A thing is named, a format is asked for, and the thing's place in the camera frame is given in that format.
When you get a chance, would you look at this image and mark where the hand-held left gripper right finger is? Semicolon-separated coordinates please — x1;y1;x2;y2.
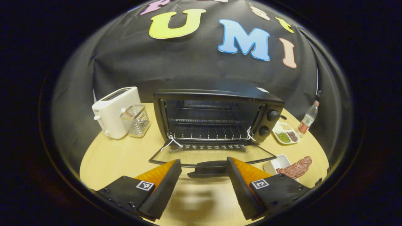
226;157;312;221

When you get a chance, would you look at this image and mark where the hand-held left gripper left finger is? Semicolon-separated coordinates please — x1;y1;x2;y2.
96;159;182;221

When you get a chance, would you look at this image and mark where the brown meat steak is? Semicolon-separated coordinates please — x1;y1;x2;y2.
276;156;313;180

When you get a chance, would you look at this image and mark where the black electric oven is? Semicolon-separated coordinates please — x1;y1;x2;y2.
149;89;285;179

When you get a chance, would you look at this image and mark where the white rectangular dish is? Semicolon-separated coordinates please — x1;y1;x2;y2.
263;154;299;182

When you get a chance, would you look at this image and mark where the white divided bean tray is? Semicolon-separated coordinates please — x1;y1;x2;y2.
272;121;301;145

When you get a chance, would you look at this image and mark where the clear glass container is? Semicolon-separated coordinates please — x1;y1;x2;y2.
120;104;150;138

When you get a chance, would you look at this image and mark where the white toaster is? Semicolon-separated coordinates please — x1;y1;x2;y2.
92;87;141;140

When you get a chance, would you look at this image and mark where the clear bottle with red label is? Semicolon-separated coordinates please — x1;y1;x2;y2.
297;100;320;135

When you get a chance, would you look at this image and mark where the black backdrop cloth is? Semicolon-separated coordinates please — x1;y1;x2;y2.
52;0;352;164

